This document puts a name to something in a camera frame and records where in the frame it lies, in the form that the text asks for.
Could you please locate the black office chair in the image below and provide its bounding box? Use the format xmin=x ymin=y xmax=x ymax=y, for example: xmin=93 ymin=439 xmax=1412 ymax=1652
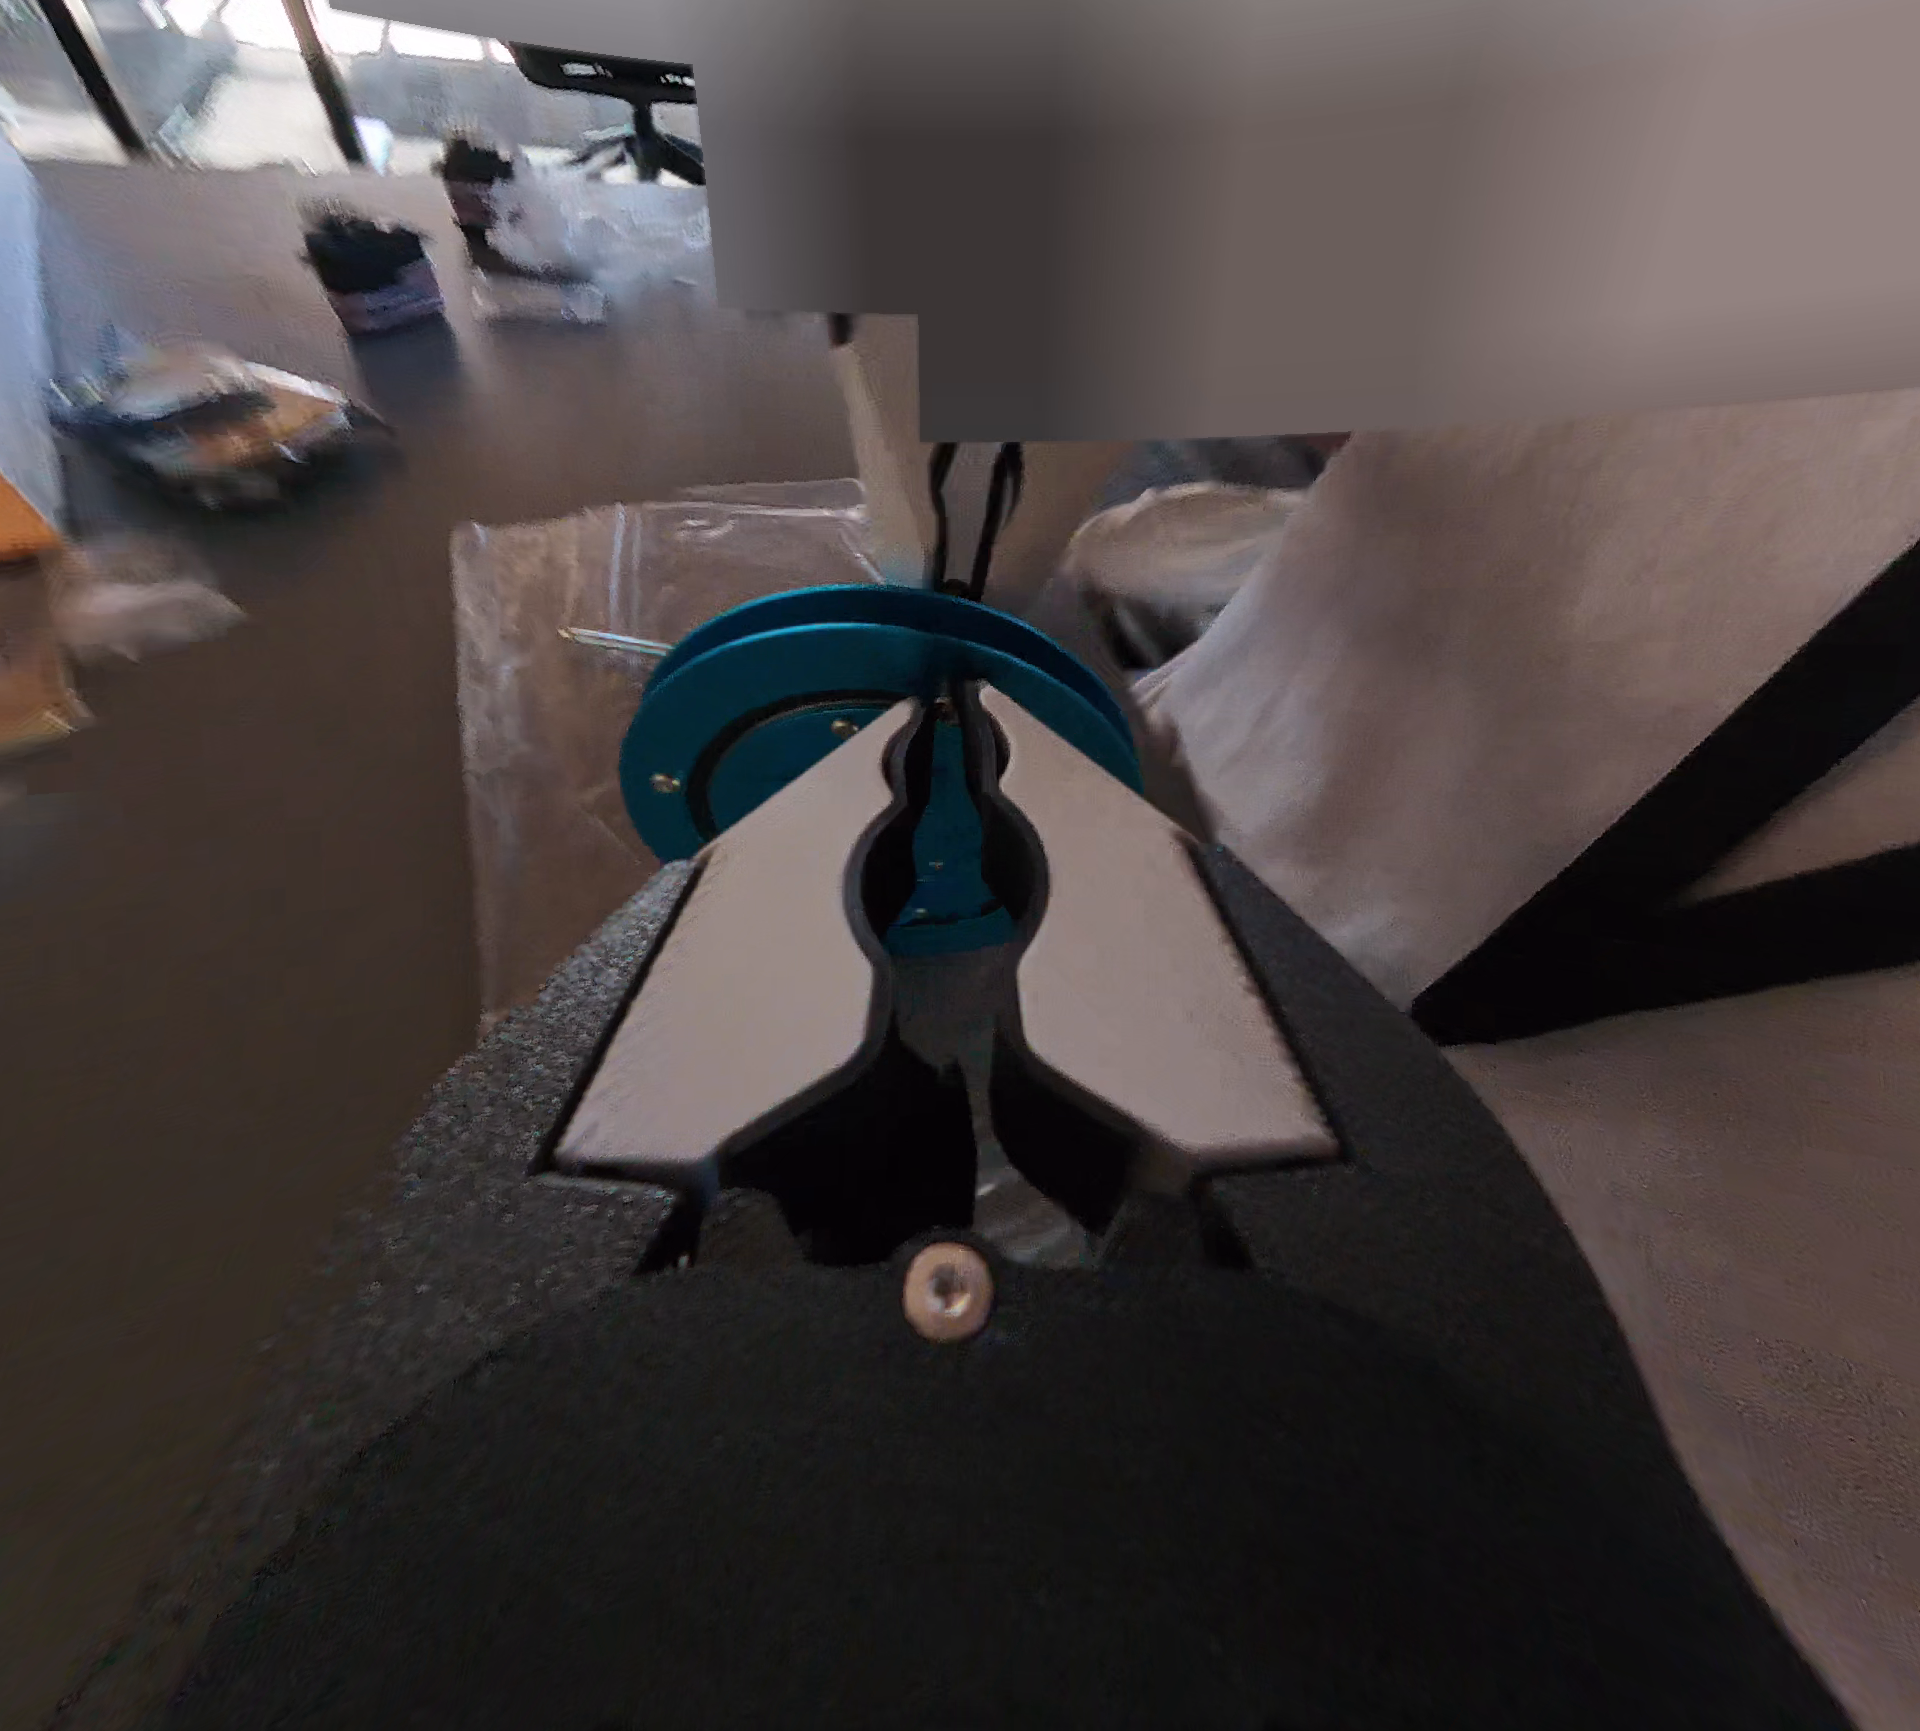
xmin=509 ymin=41 xmax=707 ymax=189

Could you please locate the black servo motor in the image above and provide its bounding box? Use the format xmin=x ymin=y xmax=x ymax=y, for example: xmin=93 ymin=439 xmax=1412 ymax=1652
xmin=300 ymin=199 xmax=447 ymax=343

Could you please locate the black antistatic bag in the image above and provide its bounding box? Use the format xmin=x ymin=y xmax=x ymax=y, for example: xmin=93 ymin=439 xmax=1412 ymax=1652
xmin=44 ymin=337 xmax=399 ymax=507

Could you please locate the white plastic bag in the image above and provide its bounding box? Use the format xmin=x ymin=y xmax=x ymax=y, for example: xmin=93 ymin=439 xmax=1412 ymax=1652
xmin=1071 ymin=485 xmax=1310 ymax=673

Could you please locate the servo motor in clear bag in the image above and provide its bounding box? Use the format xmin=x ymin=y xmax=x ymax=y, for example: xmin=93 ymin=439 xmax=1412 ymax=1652
xmin=434 ymin=131 xmax=713 ymax=331

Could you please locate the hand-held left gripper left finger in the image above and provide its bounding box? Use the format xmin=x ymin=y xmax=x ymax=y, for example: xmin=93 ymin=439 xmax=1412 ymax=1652
xmin=541 ymin=697 xmax=974 ymax=1266

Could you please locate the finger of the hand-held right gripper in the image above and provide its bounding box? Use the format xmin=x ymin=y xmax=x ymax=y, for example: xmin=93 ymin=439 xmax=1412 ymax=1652
xmin=828 ymin=315 xmax=965 ymax=595
xmin=965 ymin=443 xmax=1052 ymax=601

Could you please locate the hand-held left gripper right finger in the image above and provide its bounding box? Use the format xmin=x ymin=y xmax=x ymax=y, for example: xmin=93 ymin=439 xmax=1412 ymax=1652
xmin=965 ymin=695 xmax=1342 ymax=1242

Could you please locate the pile of small screw bags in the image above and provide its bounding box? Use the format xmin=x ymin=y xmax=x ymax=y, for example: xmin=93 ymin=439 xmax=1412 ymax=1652
xmin=59 ymin=545 xmax=250 ymax=669

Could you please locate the blue round metal turntable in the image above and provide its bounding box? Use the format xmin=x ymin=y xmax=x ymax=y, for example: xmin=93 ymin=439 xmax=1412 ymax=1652
xmin=618 ymin=585 xmax=1150 ymax=966

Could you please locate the large clear plastic bag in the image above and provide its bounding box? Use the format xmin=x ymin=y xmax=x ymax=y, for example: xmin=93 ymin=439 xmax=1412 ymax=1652
xmin=450 ymin=479 xmax=1157 ymax=1254

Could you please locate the orange and white cardboard box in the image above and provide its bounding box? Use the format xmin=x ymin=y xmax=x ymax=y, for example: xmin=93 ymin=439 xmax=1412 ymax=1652
xmin=0 ymin=473 xmax=95 ymax=756

